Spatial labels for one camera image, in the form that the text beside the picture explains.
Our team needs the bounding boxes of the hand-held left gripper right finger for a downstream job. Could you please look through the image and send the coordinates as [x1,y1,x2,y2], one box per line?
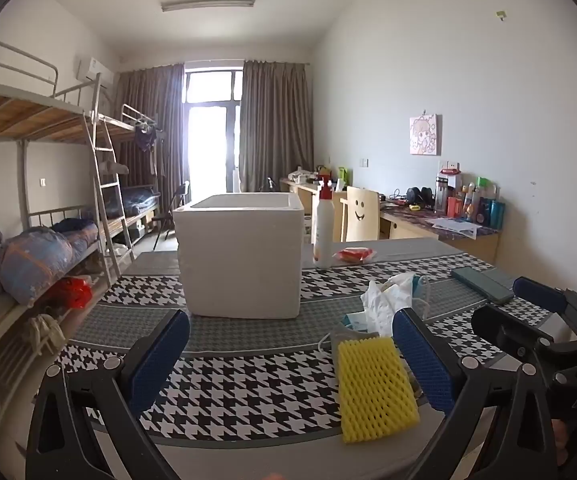
[391,307,558,480]

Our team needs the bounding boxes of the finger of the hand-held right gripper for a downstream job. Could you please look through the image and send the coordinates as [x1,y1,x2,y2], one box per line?
[513,276,577,333]
[470,304,577,361]

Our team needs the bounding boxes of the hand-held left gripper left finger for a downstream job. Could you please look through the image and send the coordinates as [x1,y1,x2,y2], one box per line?
[25,309,192,480]

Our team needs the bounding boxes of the yellow foam net sleeve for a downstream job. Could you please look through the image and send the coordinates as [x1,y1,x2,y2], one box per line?
[337,336,421,444]

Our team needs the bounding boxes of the light blue surgical mask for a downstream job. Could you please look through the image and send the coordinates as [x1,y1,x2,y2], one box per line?
[411,272,434,318]

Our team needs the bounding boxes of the white foam box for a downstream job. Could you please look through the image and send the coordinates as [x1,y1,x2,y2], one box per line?
[172,192,304,320]

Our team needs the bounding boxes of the dark green case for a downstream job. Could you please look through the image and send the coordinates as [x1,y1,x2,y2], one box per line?
[451,266,515,305]

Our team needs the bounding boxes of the houndstooth tablecloth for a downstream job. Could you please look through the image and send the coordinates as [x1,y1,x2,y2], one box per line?
[53,237,559,443]

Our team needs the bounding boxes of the light blue plastic packet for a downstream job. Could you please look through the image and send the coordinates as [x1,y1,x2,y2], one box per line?
[343,311,377,335]

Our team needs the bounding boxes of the printed papers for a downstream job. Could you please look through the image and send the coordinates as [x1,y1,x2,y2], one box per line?
[426,216,482,239]

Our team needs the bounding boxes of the red plastic bag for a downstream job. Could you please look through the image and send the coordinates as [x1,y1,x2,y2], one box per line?
[51,276,92,309]

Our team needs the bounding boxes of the row of toiletry bottles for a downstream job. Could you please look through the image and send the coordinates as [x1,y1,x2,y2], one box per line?
[436,170,507,228]

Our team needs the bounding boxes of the beige cloth bundle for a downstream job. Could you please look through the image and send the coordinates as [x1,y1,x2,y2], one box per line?
[26,312,64,356]

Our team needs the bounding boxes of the red snack packet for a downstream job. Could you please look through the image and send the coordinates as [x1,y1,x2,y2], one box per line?
[332,246,377,265]

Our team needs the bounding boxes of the long wooden desk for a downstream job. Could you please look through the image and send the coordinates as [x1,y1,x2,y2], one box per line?
[279,177,499,266]

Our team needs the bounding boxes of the black folding chair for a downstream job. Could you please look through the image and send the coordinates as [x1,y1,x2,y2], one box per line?
[151,180,190,251]

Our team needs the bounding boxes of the black headphones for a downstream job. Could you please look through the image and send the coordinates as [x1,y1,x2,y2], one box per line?
[406,186,435,209]

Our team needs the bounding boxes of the blue orange plaid quilt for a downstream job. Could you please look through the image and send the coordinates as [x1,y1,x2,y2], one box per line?
[1,217,102,306]

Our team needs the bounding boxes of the dark blue bedding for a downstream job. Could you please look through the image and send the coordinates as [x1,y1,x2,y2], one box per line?
[118,186,162,218]

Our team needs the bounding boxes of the wooden chair with smiley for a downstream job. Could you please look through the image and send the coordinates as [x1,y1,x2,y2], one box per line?
[339,186,382,243]

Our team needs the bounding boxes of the white pump bottle red cap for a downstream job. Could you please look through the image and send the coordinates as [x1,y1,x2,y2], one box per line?
[312,178,336,270]

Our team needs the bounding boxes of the metal bunk ladder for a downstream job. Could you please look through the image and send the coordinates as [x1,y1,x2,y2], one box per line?
[83,110,136,281]

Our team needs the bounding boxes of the hanging dark clothes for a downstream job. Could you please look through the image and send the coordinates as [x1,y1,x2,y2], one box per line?
[133,120,162,153]

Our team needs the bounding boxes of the glass balcony door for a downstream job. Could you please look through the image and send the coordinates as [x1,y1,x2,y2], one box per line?
[183,70,244,196]

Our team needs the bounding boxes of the grey metal bunk bed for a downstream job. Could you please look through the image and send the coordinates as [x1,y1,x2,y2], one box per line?
[0,36,119,356]
[99,104,164,241]

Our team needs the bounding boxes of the brown curtain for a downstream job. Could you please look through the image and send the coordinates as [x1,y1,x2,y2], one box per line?
[238,60,314,193]
[113,62,185,211]

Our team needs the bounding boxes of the white air conditioner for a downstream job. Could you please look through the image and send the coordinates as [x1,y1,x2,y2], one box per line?
[76,57,114,84]

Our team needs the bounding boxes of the ceiling tube light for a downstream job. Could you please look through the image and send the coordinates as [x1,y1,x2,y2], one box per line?
[161,0,258,12]

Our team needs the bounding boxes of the cartoon wall poster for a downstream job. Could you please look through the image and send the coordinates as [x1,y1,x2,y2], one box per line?
[409,114,442,157]

